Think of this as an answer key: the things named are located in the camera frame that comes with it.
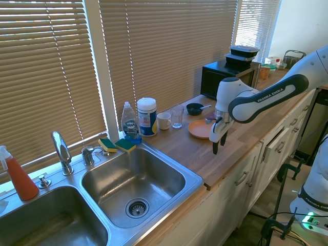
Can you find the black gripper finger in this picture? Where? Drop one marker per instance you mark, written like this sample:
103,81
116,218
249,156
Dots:
215,148
224,138

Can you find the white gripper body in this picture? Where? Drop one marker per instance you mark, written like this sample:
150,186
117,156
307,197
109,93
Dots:
217,132

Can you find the orange plate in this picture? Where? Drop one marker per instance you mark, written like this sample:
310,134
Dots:
198,129

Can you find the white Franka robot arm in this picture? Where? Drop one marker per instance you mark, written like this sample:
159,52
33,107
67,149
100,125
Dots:
269,94

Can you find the white ceramic mug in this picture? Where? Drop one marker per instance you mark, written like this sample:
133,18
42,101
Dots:
163,123

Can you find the stainless double sink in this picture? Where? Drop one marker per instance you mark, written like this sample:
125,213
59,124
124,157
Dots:
153,176

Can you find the chrome sink faucet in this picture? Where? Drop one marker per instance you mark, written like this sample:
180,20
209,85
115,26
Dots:
62,151

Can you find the metal spoon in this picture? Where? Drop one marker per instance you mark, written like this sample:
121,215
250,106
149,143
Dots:
206,106

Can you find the dark bowl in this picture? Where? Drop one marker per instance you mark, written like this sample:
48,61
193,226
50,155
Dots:
194,109

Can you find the clear drinking glass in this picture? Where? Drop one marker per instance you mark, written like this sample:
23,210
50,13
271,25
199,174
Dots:
177,115

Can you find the black microwave oven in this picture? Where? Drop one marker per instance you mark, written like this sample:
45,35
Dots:
212,79

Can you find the white kitchen cabinet run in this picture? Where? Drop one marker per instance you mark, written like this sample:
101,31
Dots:
230,205

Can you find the black clamp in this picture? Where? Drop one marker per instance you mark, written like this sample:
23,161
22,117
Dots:
269,225
282,171

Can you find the white wipes canister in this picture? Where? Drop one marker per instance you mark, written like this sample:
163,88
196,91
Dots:
146,115

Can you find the orange box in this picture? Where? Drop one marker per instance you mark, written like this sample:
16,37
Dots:
265,73

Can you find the clear Dawn soap bottle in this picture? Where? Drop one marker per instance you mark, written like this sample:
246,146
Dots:
130,123

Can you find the white food tub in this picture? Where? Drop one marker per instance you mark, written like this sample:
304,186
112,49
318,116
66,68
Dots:
272,61

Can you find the yellow green sponge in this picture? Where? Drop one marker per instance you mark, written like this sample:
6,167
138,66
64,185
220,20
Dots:
125,145
107,144

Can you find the metal drain strainer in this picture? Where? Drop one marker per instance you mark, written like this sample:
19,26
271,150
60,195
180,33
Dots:
137,208

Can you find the narrow tan window blind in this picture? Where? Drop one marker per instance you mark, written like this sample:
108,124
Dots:
256,23

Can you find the chrome soap dispenser pump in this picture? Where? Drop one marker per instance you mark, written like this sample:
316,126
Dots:
87,155

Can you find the wide tan window blind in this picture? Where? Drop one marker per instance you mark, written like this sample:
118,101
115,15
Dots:
46,77

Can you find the orange spray bottle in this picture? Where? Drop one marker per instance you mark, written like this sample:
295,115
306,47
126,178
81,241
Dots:
21,179

